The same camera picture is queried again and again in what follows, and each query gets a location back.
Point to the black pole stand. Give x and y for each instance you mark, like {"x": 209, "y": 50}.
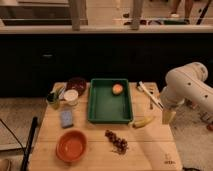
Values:
{"x": 27, "y": 150}

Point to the blue sponge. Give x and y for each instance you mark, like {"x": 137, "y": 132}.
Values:
{"x": 66, "y": 119}

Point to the green yellow cup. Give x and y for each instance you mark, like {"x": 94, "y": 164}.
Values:
{"x": 53, "y": 99}

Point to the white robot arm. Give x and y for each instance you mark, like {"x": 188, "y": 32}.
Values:
{"x": 186, "y": 82}

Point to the yellow banana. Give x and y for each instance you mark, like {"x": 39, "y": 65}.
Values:
{"x": 143, "y": 122}

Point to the dark purple grape bunch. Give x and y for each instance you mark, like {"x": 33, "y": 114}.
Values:
{"x": 120, "y": 144}

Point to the red orange bowl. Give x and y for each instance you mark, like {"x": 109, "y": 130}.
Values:
{"x": 71, "y": 146}

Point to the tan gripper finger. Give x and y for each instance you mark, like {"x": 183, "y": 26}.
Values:
{"x": 167, "y": 116}

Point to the orange peach fruit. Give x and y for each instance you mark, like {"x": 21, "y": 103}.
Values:
{"x": 117, "y": 89}

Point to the green plastic tray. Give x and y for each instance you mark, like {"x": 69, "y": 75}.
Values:
{"x": 106, "y": 108}

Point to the dark red bowl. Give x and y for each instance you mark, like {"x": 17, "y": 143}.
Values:
{"x": 77, "y": 83}

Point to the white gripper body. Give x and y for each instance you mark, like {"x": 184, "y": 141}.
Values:
{"x": 170, "y": 99}

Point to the white cup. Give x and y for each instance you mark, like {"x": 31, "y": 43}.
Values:
{"x": 71, "y": 97}

